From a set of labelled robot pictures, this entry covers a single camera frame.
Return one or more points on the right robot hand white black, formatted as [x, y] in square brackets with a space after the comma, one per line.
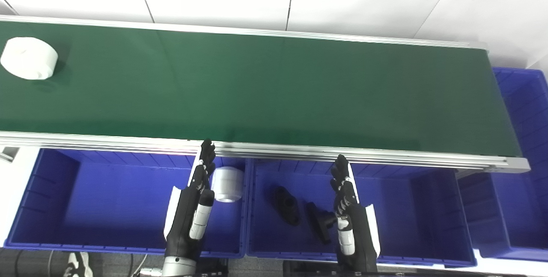
[355, 225]

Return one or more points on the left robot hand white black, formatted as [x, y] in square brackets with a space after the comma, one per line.
[186, 212]

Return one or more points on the large white cylindrical part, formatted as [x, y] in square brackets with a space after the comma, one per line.
[28, 56]

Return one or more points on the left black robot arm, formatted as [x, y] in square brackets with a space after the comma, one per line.
[177, 267]

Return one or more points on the small white cylindrical part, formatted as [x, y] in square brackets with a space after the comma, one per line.
[227, 185]

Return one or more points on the blue plastic bin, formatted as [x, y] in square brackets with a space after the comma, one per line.
[411, 212]
[107, 200]
[522, 183]

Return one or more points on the black oval flange part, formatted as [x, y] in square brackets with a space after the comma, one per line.
[286, 205]

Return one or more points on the green conveyor belt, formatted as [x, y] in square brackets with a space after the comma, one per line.
[257, 88]
[128, 142]

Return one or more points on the aluminium conveyor leg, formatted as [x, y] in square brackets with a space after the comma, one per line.
[8, 153]

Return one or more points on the black angled bracket part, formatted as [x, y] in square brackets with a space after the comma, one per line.
[319, 223]

